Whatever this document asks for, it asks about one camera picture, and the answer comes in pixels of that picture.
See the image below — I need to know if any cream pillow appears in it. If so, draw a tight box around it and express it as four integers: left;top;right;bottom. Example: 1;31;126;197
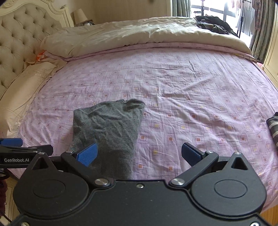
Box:
0;61;68;139

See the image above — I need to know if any beige duvet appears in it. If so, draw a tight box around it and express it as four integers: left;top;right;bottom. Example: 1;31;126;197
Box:
40;16;254;62

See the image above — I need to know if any orange patterned cloth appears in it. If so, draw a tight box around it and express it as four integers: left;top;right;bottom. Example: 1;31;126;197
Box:
35;50;48;63

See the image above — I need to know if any pile of dark clothes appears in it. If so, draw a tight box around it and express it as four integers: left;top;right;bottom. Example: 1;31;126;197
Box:
194;15;239;35

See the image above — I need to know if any bedside lamp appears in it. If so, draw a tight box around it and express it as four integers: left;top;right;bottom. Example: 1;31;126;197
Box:
73;9;94;26

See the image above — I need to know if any grey striped cloth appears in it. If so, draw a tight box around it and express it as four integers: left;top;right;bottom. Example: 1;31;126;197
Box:
266;112;278;150

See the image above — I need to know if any tufted cream headboard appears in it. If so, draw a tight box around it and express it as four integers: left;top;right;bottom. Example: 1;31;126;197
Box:
0;0;75;98

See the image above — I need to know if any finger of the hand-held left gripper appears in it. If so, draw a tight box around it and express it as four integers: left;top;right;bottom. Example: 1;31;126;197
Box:
0;138;23;147

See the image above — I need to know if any grey knit garment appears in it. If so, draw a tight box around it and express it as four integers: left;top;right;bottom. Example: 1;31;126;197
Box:
69;99;145;181

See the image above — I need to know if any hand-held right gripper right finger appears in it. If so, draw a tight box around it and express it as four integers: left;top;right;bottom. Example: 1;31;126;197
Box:
169;142;259;187

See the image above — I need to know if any pink patterned bed sheet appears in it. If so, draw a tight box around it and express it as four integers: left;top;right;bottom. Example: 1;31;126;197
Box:
17;41;278;181

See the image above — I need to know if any grey-green curtain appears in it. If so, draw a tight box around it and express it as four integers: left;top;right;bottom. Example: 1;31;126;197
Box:
171;0;191;18
250;0;274;64

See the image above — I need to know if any clothes drying rack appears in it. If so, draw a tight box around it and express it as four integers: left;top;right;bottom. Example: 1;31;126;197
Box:
230;0;264;38

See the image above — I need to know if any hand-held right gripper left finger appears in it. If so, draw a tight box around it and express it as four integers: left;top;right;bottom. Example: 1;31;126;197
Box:
22;143;114;187

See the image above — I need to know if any cream wardrobe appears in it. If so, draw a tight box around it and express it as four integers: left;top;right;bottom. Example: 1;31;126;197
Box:
262;26;278;89

